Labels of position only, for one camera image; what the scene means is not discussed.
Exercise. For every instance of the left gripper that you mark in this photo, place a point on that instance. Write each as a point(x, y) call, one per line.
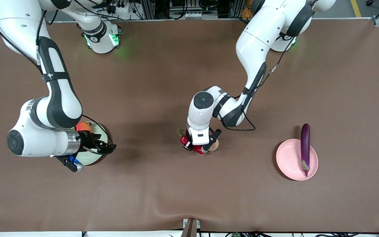
point(187, 145)

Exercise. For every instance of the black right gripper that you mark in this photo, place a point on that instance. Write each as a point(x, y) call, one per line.
point(86, 140)

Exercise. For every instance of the red chili pepper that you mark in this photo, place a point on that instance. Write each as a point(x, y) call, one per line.
point(197, 149)

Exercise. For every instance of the pink yellow peach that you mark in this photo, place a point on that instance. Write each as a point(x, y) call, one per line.
point(214, 146)

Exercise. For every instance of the red pomegranate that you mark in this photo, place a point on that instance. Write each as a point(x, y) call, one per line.
point(83, 126)

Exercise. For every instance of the purple eggplant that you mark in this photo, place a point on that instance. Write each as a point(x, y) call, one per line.
point(305, 144)

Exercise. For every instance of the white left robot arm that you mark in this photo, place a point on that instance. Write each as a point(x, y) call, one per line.
point(258, 42)

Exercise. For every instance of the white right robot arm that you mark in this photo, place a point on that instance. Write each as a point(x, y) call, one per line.
point(58, 98)

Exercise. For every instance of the light green plate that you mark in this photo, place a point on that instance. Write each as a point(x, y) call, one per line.
point(90, 158)

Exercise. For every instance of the brown table mat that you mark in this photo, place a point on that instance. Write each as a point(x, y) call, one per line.
point(163, 184)

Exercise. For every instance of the pink plate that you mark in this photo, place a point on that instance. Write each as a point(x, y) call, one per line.
point(290, 159)

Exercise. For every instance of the white power strip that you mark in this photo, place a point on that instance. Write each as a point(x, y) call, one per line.
point(118, 8)

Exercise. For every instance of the orange food pile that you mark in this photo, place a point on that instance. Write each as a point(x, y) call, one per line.
point(246, 12)

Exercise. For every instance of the metal table edge bracket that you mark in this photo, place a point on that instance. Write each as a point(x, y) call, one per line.
point(191, 227)

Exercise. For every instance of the aluminium frame post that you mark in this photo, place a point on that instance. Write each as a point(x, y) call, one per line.
point(148, 9)

